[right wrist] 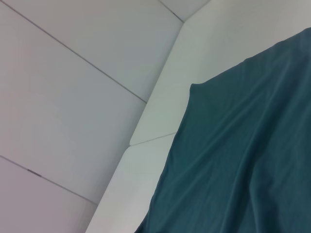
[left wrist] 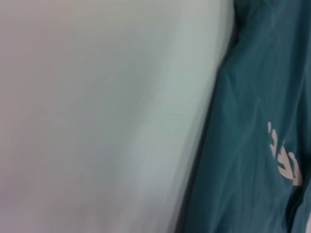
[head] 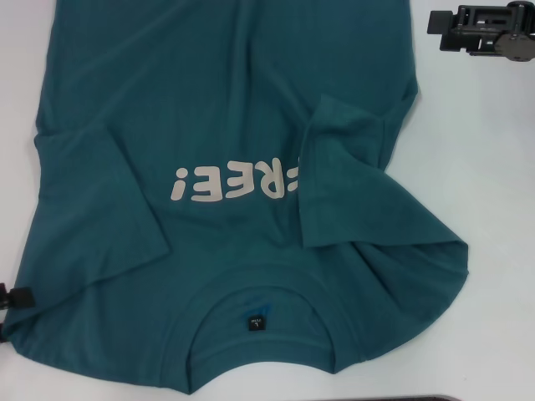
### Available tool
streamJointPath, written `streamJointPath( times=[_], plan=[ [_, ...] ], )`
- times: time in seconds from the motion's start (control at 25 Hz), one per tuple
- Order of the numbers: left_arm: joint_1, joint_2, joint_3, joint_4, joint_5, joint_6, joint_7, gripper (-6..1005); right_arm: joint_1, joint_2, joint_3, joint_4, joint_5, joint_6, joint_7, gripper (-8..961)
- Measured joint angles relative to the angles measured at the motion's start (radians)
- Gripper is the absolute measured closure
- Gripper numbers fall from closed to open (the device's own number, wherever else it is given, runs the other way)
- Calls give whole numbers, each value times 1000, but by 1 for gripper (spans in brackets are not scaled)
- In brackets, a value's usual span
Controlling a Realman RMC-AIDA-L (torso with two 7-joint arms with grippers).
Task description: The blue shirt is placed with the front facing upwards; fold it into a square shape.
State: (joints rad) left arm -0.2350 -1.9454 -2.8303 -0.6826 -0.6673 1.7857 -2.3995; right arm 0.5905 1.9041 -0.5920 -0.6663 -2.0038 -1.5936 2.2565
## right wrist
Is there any teal blue printed t-shirt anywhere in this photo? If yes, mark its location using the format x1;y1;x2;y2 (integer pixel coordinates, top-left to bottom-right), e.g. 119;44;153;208
133;27;311;233

